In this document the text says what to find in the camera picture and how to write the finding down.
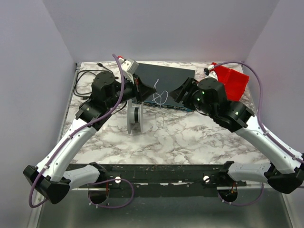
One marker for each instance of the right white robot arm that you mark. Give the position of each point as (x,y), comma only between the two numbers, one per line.
(283,172)

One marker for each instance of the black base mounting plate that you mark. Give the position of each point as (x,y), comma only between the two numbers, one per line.
(153,181)

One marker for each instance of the white cable spool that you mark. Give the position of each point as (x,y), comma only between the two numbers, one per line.
(134,117)

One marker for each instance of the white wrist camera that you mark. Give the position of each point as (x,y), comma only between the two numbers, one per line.
(129,67)
(210,74)

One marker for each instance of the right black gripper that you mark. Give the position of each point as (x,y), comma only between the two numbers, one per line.
(187,90)

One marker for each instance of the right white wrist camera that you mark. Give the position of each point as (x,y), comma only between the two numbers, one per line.
(210,74)

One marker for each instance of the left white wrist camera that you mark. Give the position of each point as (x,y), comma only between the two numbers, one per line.
(129,67)

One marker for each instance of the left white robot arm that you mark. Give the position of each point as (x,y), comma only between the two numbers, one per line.
(50,176)

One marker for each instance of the dark blue network switch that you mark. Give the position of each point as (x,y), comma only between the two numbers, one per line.
(164,79)

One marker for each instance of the red plastic bin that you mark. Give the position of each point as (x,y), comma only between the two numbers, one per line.
(234,81)

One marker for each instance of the aluminium rail frame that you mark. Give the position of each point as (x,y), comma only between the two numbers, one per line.
(122,203)

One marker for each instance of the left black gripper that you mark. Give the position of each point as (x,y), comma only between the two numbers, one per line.
(137,86)

